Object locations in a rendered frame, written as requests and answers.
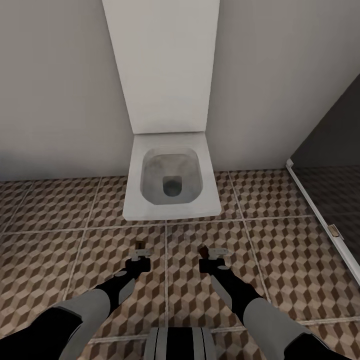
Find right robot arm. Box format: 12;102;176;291
199;247;351;360

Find mousetrap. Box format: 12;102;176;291
135;240;146;250
198;245;210;259

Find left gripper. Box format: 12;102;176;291
125;257;151;276

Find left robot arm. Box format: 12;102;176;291
0;249;154;360

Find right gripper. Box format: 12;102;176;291
199;258;225;275

